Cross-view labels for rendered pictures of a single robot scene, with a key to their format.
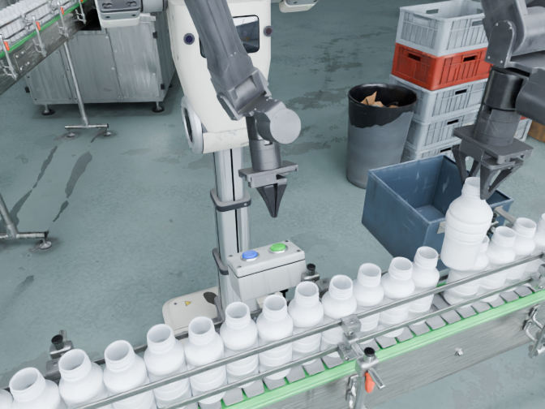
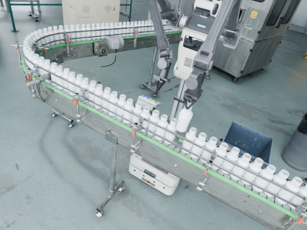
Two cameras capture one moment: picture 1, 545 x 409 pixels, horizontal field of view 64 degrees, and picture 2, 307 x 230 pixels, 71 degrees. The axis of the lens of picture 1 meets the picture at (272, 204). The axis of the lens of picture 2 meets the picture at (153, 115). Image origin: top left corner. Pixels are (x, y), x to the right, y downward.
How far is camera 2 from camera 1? 0.93 m
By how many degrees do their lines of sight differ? 36
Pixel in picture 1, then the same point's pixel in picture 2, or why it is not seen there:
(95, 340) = not seen: hidden behind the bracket
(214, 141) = (178, 73)
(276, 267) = (147, 102)
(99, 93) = (216, 62)
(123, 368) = (97, 89)
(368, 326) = (150, 128)
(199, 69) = (181, 49)
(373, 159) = (296, 150)
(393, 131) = not seen: outside the picture
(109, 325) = not seen: hidden behind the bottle
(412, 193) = (250, 145)
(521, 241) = (209, 143)
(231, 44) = (160, 38)
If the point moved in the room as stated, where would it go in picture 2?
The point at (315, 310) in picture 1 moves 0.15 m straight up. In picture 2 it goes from (137, 109) to (140, 88)
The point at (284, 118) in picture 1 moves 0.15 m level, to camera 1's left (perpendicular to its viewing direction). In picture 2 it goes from (162, 61) to (147, 52)
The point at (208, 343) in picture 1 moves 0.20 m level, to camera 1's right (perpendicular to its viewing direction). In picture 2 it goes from (113, 97) to (130, 115)
